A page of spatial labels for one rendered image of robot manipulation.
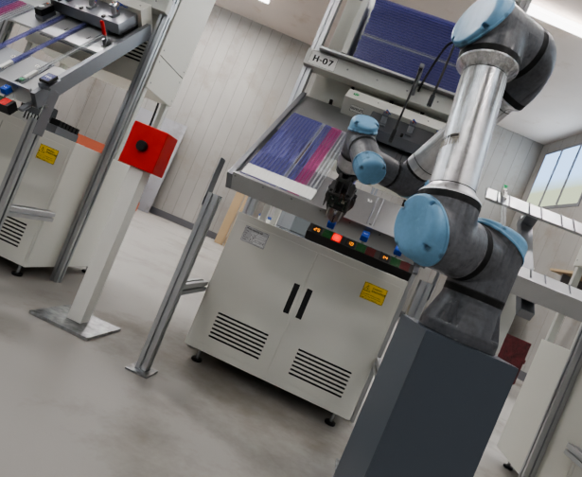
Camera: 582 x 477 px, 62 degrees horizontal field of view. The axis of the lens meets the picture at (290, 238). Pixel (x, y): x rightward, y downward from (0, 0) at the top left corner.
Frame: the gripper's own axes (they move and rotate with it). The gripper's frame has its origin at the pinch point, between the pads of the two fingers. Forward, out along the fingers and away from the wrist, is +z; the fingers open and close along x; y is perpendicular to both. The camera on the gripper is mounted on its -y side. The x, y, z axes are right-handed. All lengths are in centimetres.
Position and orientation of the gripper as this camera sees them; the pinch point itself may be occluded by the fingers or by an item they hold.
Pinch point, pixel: (333, 218)
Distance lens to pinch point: 149.3
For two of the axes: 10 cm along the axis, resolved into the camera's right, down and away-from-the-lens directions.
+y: -3.6, 5.9, -7.2
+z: -1.9, 7.1, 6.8
